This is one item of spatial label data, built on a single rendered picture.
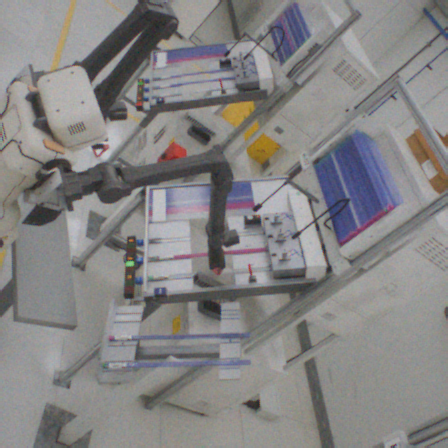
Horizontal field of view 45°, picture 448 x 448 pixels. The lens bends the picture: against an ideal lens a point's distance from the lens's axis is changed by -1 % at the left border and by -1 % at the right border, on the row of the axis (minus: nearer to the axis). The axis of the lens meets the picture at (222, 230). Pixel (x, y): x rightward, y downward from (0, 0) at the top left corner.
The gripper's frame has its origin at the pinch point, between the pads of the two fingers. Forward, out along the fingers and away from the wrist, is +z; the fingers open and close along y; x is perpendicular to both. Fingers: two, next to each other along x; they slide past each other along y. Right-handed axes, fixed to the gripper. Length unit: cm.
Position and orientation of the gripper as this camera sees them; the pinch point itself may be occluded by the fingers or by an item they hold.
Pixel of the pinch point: (218, 272)
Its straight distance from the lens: 229.0
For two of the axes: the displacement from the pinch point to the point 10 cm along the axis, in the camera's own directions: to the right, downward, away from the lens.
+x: -9.9, 1.0, 0.0
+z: 0.7, 7.0, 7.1
